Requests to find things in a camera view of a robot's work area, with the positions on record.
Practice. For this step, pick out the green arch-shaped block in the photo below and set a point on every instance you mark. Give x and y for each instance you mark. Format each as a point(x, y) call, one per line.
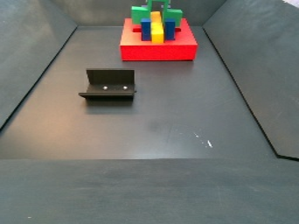
point(140, 12)

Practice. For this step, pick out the red base board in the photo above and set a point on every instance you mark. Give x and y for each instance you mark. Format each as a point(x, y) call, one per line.
point(137, 50)

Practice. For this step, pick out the yellow long bar block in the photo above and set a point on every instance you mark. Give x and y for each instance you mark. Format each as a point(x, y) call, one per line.
point(156, 27)

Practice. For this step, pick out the blue block right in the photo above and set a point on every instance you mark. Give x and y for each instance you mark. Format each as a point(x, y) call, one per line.
point(169, 29)

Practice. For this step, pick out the blue block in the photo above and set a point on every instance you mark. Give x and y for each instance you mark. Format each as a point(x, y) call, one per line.
point(169, 29)
point(145, 29)

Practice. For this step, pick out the blue block left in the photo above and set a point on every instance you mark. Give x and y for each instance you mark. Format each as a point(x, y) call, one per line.
point(145, 29)

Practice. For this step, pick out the black angle bracket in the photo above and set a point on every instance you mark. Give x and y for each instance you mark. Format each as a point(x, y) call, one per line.
point(109, 83)

